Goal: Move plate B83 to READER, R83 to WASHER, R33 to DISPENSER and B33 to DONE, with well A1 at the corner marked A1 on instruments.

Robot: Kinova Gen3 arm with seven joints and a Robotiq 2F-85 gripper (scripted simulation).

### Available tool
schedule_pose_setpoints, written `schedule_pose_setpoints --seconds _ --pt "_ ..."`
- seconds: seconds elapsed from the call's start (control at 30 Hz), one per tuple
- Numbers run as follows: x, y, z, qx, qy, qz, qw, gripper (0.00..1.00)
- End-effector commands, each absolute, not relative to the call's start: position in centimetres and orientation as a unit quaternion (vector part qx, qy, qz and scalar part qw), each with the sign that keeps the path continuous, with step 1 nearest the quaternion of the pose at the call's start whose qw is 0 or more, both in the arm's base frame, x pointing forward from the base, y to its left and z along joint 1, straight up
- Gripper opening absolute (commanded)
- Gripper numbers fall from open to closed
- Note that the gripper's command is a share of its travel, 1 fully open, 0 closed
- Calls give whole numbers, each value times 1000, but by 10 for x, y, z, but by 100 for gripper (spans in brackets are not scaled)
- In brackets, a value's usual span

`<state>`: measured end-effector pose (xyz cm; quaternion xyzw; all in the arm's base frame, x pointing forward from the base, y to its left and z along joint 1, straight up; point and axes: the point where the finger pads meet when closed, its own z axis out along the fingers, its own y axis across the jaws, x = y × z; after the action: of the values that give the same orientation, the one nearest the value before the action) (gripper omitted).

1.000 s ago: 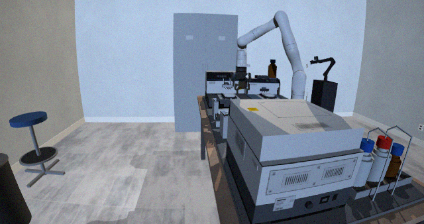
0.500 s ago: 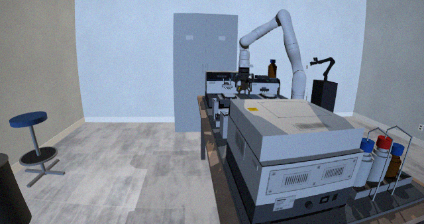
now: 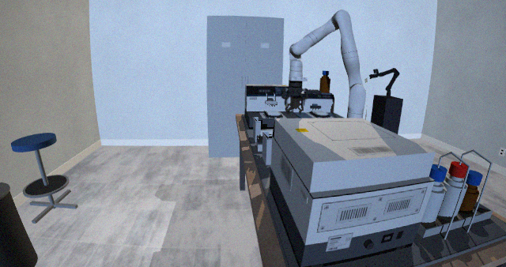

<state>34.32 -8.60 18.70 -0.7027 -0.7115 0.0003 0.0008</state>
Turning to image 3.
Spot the blue bottle cap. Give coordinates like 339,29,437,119
429,164,447,180
467,170,483,184

